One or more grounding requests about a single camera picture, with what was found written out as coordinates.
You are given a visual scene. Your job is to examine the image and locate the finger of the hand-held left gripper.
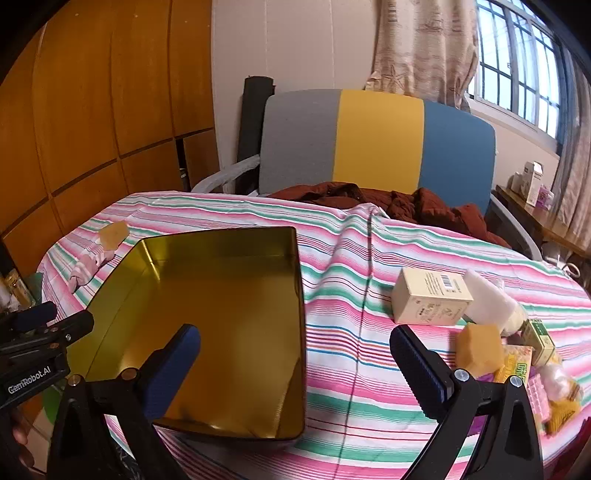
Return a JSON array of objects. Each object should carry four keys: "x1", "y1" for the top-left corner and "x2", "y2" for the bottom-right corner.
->
[
  {"x1": 0, "y1": 302, "x2": 57, "y2": 330},
  {"x1": 0, "y1": 312, "x2": 95, "y2": 355}
]

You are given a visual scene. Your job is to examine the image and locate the large orange sponge block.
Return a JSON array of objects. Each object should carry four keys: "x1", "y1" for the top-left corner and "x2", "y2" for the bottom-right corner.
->
[{"x1": 455, "y1": 323, "x2": 505, "y2": 374}]

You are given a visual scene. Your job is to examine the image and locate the wooden wardrobe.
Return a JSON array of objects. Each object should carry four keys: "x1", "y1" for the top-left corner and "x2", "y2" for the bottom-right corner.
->
[{"x1": 0, "y1": 0, "x2": 218, "y2": 278}]

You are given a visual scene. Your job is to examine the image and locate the cream cardboard box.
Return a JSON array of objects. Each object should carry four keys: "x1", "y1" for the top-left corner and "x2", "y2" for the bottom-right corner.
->
[{"x1": 392, "y1": 268, "x2": 475, "y2": 325}]

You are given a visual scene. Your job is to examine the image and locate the striped pink green tablecloth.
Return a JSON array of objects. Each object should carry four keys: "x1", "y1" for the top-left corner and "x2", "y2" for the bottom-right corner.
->
[{"x1": 37, "y1": 189, "x2": 591, "y2": 480}]

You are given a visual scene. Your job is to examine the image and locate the barred window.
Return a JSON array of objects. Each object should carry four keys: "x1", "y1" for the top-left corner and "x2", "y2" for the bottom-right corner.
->
[{"x1": 468, "y1": 0, "x2": 573, "y2": 139}]

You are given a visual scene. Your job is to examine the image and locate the person's left hand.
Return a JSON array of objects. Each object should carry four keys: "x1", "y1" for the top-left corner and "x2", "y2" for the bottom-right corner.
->
[{"x1": 11, "y1": 411, "x2": 35, "y2": 467}]

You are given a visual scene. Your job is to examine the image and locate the tall white carton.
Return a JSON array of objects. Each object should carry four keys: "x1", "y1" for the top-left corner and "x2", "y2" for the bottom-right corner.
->
[{"x1": 524, "y1": 161, "x2": 546, "y2": 206}]

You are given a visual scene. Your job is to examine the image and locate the grey yellow blue chair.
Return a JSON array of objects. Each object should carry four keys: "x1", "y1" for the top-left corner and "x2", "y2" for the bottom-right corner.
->
[{"x1": 191, "y1": 89, "x2": 543, "y2": 259}]

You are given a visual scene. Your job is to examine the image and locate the clear plastic bag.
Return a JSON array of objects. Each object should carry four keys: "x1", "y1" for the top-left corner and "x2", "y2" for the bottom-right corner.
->
[{"x1": 540, "y1": 362, "x2": 571, "y2": 400}]

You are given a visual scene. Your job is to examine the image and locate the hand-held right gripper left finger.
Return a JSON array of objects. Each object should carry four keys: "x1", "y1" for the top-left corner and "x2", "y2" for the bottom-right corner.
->
[{"x1": 46, "y1": 323, "x2": 202, "y2": 480}]

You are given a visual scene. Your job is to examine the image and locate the white plastic packet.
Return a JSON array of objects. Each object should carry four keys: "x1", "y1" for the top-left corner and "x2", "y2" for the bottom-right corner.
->
[{"x1": 463, "y1": 270, "x2": 528, "y2": 335}]

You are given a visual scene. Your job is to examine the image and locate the beige side curtain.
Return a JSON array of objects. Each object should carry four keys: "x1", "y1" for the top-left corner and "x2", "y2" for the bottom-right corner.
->
[{"x1": 554, "y1": 60, "x2": 591, "y2": 254}]

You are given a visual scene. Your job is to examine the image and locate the small bottle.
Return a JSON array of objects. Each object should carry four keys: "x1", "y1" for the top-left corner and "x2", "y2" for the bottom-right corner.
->
[{"x1": 2, "y1": 270, "x2": 35, "y2": 310}]

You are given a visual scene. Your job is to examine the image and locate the rust brown jacket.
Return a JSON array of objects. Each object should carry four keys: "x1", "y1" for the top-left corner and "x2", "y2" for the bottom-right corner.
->
[{"x1": 268, "y1": 181, "x2": 511, "y2": 245}]

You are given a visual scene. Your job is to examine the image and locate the yellow green cracker packet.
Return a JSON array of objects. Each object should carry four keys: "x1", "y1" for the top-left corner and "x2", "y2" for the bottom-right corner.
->
[{"x1": 492, "y1": 344, "x2": 536, "y2": 386}]

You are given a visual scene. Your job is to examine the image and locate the white cable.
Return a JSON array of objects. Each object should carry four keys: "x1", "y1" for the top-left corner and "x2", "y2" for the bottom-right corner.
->
[{"x1": 542, "y1": 244, "x2": 583, "y2": 278}]

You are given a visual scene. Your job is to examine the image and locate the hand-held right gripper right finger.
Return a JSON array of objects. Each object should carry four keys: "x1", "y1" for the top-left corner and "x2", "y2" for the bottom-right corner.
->
[{"x1": 389, "y1": 324, "x2": 546, "y2": 480}]

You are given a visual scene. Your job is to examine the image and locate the beige starfish curtain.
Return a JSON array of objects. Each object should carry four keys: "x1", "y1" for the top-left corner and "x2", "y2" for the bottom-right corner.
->
[{"x1": 372, "y1": 0, "x2": 481, "y2": 112}]

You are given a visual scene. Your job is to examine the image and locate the clear bag of snacks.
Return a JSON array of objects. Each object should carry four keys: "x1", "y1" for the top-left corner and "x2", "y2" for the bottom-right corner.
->
[{"x1": 547, "y1": 397, "x2": 583, "y2": 435}]

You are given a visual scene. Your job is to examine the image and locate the green white box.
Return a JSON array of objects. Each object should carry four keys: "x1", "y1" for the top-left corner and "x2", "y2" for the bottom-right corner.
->
[{"x1": 522, "y1": 318, "x2": 557, "y2": 367}]

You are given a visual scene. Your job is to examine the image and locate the pink wafer packet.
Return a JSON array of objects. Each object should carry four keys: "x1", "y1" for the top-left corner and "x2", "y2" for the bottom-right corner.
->
[{"x1": 526, "y1": 374, "x2": 552, "y2": 423}]

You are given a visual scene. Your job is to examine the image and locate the gold-lined tin box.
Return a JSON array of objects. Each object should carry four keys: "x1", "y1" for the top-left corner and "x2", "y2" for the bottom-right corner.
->
[{"x1": 69, "y1": 226, "x2": 308, "y2": 441}]

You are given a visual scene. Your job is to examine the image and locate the pink striped cloth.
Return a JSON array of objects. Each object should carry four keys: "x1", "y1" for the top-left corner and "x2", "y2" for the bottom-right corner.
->
[{"x1": 69, "y1": 247, "x2": 116, "y2": 289}]

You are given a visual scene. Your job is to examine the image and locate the wooden desk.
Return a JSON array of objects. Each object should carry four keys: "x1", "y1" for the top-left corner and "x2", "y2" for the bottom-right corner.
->
[{"x1": 494, "y1": 185, "x2": 591, "y2": 259}]

